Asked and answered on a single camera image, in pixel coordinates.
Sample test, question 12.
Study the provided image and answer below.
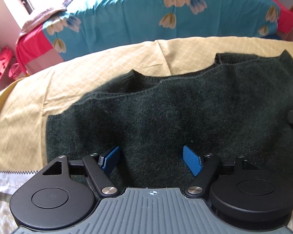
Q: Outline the dark green knit sweater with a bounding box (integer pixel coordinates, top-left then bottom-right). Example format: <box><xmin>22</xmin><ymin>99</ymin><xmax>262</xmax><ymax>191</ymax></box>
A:
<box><xmin>46</xmin><ymin>51</ymin><xmax>293</xmax><ymax>189</ymax></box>

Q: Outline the red clothes pile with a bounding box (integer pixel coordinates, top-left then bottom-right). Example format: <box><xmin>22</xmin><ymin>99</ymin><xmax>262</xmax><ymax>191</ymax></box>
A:
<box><xmin>0</xmin><ymin>47</ymin><xmax>14</xmax><ymax>81</ymax></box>

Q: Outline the pink cloth on bed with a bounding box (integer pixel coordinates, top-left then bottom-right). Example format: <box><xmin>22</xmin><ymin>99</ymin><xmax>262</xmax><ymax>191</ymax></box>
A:
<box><xmin>16</xmin><ymin>0</ymin><xmax>73</xmax><ymax>44</ymax></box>

